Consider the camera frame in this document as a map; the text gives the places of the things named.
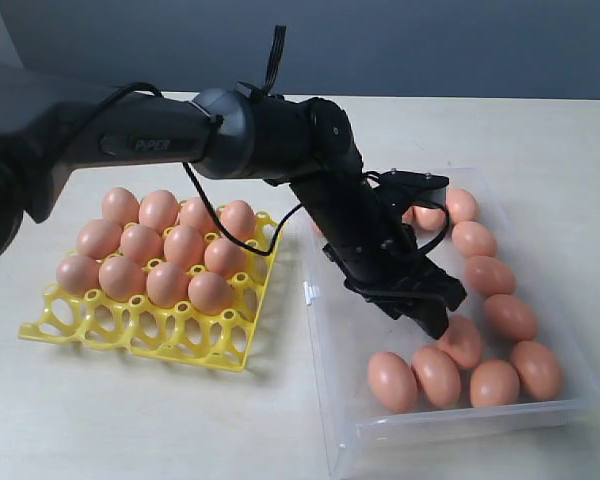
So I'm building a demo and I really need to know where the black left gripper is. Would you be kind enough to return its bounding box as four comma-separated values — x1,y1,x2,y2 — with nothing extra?
290,172,467,340

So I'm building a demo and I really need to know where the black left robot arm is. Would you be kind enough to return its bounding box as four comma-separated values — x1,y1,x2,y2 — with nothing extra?
0,64,466,339

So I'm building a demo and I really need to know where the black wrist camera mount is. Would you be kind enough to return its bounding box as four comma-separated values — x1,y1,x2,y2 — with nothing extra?
364,169,450,216

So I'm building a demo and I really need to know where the yellow plastic egg tray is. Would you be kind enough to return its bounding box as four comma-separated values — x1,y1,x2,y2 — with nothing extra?
19,200,277,371

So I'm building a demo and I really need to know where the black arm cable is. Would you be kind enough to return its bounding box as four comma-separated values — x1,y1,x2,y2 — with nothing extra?
54,24,451,259

